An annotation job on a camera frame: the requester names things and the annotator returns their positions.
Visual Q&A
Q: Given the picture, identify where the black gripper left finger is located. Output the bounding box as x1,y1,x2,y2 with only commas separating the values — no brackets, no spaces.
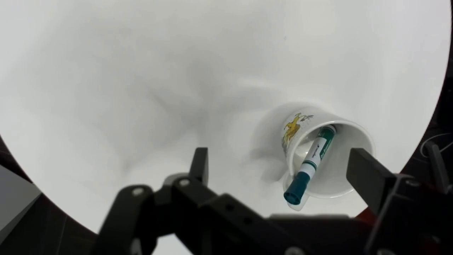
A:
189,148,208,183

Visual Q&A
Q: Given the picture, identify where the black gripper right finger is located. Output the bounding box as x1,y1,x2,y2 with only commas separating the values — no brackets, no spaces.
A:
347,148,398,214

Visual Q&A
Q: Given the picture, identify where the teal and white marker pen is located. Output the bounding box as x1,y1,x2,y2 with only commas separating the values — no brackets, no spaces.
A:
283,126,337,206

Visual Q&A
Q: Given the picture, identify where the white ceramic mug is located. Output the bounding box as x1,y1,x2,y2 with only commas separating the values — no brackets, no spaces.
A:
256,102,373,197

